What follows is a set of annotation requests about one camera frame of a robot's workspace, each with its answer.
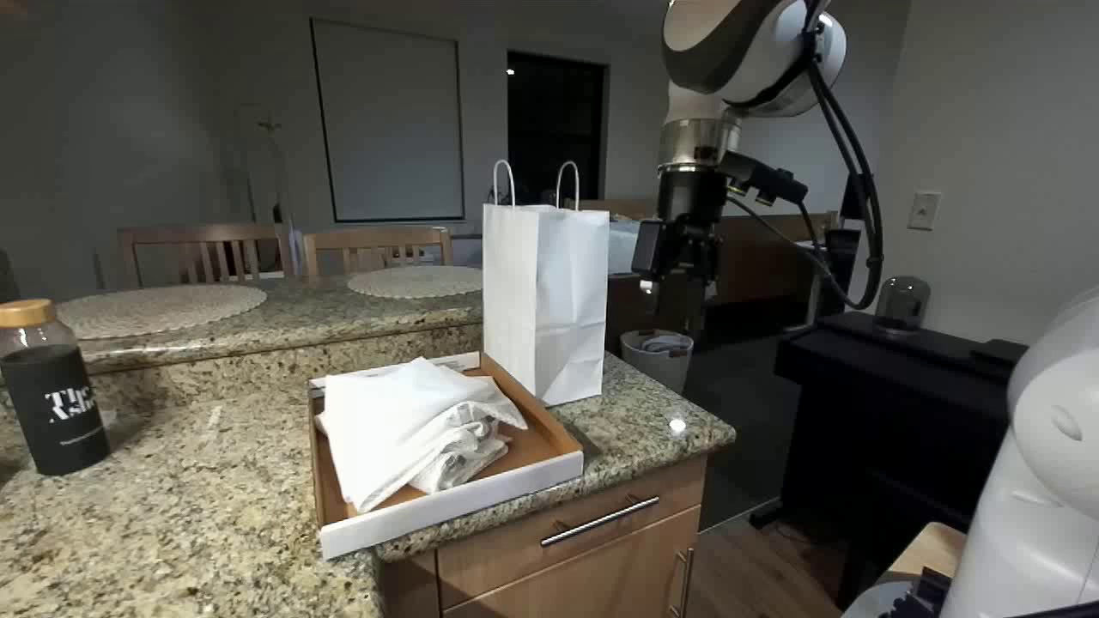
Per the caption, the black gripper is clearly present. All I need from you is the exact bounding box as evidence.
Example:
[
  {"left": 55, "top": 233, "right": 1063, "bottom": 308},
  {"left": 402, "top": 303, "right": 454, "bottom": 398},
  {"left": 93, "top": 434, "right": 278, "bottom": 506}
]
[{"left": 657, "top": 169, "right": 733, "bottom": 338}]

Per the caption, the white paper bag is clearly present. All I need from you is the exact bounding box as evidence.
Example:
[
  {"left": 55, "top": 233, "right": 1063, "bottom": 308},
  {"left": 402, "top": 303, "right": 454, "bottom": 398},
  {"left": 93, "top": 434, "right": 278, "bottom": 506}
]
[{"left": 477, "top": 153, "right": 615, "bottom": 410}]

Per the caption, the white folded towel stack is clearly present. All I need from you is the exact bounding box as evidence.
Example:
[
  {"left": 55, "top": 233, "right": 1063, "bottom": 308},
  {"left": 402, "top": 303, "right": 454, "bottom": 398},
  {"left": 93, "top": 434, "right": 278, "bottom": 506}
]
[{"left": 409, "top": 413, "right": 514, "bottom": 495}]

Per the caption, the black perforated wrist plate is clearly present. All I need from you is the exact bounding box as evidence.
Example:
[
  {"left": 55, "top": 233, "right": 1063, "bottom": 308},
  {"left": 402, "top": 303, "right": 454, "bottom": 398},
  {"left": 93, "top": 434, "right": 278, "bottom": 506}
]
[{"left": 633, "top": 216, "right": 667, "bottom": 283}]

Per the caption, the white trash bin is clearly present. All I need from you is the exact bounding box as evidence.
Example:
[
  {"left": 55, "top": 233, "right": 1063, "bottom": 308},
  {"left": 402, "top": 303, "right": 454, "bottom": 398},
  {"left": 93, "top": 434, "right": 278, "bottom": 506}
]
[{"left": 617, "top": 326, "right": 696, "bottom": 396}]

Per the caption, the black speaker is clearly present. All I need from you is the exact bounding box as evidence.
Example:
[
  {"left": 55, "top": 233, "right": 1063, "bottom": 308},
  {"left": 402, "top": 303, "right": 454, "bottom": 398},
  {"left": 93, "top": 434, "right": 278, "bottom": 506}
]
[{"left": 837, "top": 169, "right": 871, "bottom": 222}]

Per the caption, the clear glass jar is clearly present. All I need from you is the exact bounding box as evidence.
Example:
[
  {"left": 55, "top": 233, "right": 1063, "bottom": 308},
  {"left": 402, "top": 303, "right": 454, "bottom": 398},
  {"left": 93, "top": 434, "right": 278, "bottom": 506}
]
[{"left": 871, "top": 270, "right": 934, "bottom": 328}]

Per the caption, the black piano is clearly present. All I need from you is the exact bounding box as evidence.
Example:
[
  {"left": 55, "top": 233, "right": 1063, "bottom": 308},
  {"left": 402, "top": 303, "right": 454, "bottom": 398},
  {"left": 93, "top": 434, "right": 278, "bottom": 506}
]
[{"left": 749, "top": 308, "right": 1031, "bottom": 610}]

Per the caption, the wooden counter cabinet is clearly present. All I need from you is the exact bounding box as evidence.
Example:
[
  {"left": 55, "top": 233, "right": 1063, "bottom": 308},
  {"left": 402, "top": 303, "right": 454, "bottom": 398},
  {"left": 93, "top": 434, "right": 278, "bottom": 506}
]
[{"left": 373, "top": 452, "right": 713, "bottom": 618}]

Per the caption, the wooden tray box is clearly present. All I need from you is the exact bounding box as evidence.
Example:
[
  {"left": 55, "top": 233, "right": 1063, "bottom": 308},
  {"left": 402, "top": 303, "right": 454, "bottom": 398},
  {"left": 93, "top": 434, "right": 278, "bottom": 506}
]
[{"left": 304, "top": 350, "right": 588, "bottom": 564}]

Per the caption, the light wooden board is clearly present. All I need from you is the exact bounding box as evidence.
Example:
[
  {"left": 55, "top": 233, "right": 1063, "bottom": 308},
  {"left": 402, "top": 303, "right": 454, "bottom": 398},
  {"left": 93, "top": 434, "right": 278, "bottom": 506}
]
[{"left": 881, "top": 520, "right": 971, "bottom": 580}]

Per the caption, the dark blue object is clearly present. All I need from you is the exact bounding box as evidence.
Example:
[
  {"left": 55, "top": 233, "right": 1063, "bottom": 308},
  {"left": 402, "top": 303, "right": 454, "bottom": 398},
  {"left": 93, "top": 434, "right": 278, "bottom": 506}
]
[{"left": 841, "top": 565, "right": 956, "bottom": 618}]

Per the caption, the thin coat stand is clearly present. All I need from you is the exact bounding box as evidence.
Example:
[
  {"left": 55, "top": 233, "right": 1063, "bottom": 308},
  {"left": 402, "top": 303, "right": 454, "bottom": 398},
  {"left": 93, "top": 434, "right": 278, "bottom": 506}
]
[{"left": 252, "top": 110, "right": 287, "bottom": 227}]

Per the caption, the large round woven placemat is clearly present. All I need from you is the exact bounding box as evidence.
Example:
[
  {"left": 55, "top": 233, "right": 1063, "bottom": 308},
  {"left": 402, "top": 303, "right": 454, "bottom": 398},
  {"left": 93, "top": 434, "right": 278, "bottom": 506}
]
[{"left": 55, "top": 283, "right": 271, "bottom": 344}]

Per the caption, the glass jar with black sleeve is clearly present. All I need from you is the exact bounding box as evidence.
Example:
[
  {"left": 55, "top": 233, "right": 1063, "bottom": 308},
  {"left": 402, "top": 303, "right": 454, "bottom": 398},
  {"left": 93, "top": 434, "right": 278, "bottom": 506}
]
[{"left": 0, "top": 295, "right": 113, "bottom": 476}]

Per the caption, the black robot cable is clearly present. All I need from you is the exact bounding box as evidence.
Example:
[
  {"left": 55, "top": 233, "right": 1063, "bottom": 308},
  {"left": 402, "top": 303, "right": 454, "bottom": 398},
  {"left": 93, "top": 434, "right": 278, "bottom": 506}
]
[{"left": 716, "top": 0, "right": 885, "bottom": 311}]

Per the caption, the silver drawer handle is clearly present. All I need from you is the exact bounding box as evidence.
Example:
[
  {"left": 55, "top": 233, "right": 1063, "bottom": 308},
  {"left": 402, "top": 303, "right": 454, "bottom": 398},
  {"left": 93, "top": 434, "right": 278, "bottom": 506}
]
[{"left": 537, "top": 491, "right": 662, "bottom": 552}]

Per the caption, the white light switch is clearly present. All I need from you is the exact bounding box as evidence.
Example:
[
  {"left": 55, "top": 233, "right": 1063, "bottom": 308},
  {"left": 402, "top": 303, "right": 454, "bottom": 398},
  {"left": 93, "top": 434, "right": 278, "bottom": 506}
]
[{"left": 907, "top": 188, "right": 944, "bottom": 238}]

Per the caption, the silver cabinet door handle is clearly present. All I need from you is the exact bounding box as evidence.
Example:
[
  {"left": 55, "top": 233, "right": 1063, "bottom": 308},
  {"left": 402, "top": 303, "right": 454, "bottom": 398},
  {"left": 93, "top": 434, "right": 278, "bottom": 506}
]
[{"left": 667, "top": 549, "right": 696, "bottom": 618}]

